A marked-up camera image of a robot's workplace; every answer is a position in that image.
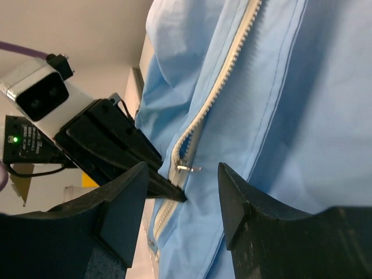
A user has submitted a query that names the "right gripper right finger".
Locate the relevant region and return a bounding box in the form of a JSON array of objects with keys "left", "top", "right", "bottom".
[{"left": 218, "top": 163, "right": 371, "bottom": 278}]

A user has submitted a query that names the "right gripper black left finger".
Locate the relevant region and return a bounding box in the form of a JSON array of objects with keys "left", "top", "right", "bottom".
[{"left": 1, "top": 162, "right": 149, "bottom": 278}]

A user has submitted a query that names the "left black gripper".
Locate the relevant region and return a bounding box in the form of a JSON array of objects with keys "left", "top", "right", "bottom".
[{"left": 2, "top": 99, "right": 187, "bottom": 202}]

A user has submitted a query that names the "light blue hooded jacket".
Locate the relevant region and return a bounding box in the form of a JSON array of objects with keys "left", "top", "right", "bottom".
[{"left": 135, "top": 1, "right": 371, "bottom": 278}]

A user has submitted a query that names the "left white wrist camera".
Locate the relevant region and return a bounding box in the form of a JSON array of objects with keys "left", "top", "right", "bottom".
[{"left": 1, "top": 58, "right": 94, "bottom": 140}]

